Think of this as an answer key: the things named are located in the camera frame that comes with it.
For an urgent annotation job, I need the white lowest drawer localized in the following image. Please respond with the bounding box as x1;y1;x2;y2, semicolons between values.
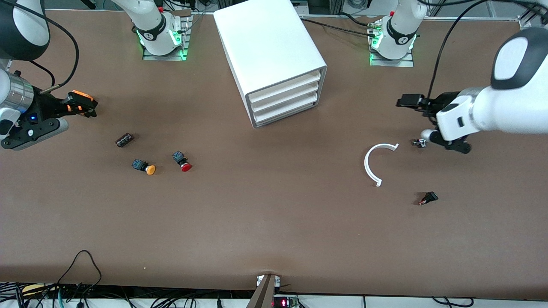
253;92;319;125

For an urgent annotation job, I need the orange push button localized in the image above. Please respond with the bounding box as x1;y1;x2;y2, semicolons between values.
131;159;156;175

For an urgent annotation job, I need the red push button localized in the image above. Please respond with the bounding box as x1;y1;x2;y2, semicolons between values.
172;151;192;172

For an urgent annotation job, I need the white middle drawer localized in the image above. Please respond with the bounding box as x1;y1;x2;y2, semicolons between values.
250;81;320;113

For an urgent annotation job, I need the white uppermost drawer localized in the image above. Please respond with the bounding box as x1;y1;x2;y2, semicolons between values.
247;71;322;103

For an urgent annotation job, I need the white drawer cabinet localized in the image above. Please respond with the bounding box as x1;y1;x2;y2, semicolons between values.
213;0;328;129

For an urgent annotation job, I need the orange box with black base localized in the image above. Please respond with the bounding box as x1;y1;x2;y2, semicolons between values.
68;90;98;118

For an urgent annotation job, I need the white curved plastic arc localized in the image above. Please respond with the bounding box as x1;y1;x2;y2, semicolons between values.
364;143;399;187

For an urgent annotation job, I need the circuit board with red display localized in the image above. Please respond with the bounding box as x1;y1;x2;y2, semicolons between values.
272;295;299;308

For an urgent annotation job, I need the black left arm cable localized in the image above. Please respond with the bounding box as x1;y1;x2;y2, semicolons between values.
428;0;548;99

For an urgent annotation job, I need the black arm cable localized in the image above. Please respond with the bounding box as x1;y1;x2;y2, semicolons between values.
15;0;80;94
428;0;548;99

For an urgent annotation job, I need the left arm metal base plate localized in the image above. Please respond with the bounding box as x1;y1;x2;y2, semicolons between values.
369;17;415;68

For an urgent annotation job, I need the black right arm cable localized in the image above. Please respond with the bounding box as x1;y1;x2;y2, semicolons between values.
15;0;80;94

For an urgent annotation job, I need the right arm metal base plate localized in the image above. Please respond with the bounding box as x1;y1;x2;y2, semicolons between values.
142;15;191;61

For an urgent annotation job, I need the black cable behind cabinet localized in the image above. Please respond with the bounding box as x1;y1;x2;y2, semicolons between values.
300;12;379;35

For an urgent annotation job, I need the aluminium frame corner profile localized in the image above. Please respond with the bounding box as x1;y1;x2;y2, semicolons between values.
517;0;548;29

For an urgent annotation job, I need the thin black looped cable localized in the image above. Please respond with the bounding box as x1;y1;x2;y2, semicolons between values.
56;250;102;296

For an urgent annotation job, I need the black cable bundle under table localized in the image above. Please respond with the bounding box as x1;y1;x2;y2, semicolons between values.
0;280;257;308

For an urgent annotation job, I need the brown camera post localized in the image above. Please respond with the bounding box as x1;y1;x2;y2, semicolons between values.
246;274;278;308

